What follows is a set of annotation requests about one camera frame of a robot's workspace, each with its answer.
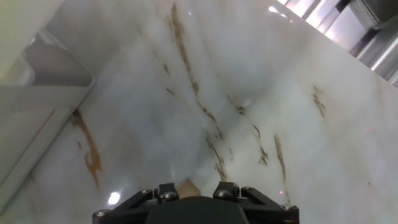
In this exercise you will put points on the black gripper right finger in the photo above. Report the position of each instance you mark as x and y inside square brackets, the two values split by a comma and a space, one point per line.
[267, 205]

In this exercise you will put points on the white mini cabinet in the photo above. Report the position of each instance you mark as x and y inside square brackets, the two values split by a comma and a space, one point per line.
[25, 124]

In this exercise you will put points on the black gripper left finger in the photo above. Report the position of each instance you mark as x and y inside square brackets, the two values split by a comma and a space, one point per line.
[136, 202]

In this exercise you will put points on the marble pattern board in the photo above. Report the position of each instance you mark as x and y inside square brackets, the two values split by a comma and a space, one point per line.
[248, 77]

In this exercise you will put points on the small wooden cube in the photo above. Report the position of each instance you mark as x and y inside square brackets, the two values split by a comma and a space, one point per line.
[188, 190]

